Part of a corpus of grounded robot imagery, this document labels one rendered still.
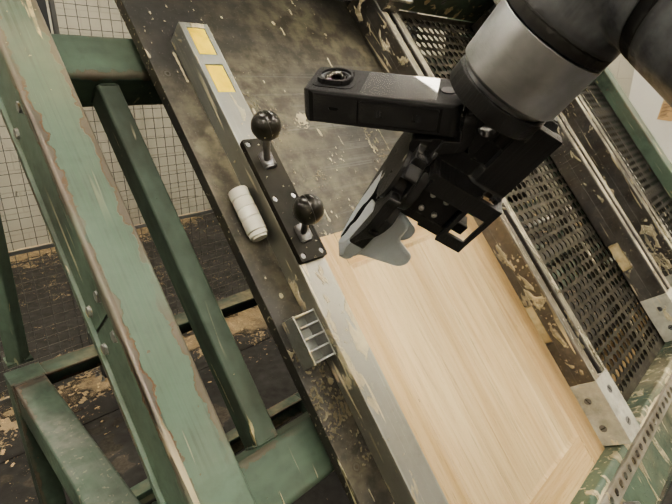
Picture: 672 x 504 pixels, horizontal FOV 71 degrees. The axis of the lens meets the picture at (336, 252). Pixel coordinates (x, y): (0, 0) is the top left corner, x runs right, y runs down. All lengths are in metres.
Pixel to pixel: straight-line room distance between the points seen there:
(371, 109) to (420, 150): 0.05
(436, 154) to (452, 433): 0.52
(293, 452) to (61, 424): 0.80
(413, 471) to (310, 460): 0.14
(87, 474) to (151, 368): 0.69
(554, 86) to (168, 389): 0.43
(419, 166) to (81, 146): 0.40
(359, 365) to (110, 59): 0.58
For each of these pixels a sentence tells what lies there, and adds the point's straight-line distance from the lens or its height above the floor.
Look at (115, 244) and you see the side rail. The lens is 0.56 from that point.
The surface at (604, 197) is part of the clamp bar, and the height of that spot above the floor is 1.25.
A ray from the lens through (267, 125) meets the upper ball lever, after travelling 0.59.
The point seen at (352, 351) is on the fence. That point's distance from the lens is 0.66.
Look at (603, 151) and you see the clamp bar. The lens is 1.76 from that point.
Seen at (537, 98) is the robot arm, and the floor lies 1.54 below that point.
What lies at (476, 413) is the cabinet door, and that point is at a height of 1.05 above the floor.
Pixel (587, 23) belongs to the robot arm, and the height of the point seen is 1.58.
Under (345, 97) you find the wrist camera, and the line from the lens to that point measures 0.35.
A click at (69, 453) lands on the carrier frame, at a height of 0.79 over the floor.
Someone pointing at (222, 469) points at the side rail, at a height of 1.19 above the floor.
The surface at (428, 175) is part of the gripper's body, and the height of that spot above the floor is 1.49.
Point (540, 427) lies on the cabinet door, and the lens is 0.96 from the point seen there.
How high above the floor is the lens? 1.55
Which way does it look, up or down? 20 degrees down
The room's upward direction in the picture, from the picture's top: straight up
